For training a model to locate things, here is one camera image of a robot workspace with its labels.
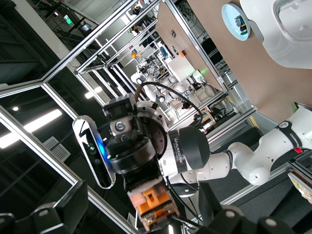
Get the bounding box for orange push button switch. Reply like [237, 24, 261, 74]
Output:
[106, 137, 181, 233]

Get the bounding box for light blue round plate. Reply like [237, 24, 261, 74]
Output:
[221, 3, 252, 41]

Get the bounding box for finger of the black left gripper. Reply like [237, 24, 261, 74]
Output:
[146, 226, 193, 234]

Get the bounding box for black cable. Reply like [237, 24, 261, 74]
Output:
[135, 81, 204, 127]

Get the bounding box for white lunch box grey latches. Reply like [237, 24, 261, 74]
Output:
[238, 0, 312, 70]

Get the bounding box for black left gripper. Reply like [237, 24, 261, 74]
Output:
[97, 97, 147, 152]

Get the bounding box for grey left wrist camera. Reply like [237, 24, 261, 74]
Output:
[72, 115, 116, 190]

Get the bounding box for white air vent grille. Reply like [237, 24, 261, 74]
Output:
[43, 136, 72, 162]

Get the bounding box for long ceiling light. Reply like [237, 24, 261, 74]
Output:
[0, 109, 63, 149]

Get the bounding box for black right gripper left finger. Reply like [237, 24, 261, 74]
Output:
[0, 180, 89, 234]

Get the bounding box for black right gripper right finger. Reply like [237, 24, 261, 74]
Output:
[197, 182, 302, 234]

